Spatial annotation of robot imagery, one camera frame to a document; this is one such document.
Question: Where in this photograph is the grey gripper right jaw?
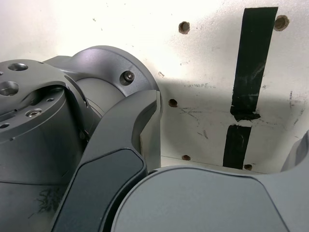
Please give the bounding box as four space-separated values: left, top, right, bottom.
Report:
110 129 309 232

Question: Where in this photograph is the black tape strip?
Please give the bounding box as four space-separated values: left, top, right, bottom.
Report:
223 7 279 170

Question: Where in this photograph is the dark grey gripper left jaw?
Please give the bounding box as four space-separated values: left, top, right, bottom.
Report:
52 89 162 232

